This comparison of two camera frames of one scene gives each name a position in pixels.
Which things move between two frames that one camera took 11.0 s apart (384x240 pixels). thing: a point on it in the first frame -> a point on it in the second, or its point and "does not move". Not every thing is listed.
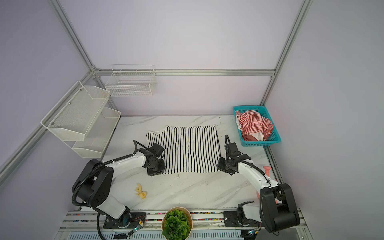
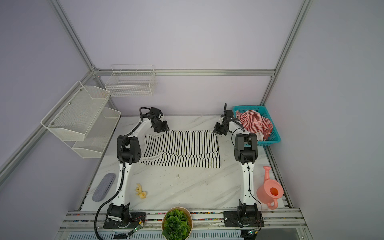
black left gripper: (162, 167) -> (164, 128)
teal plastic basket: (274, 137) does not move
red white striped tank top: (253, 125) does not move
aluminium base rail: (85, 224) does not move
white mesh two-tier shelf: (80, 119) does not move
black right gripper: (220, 165) -> (217, 130)
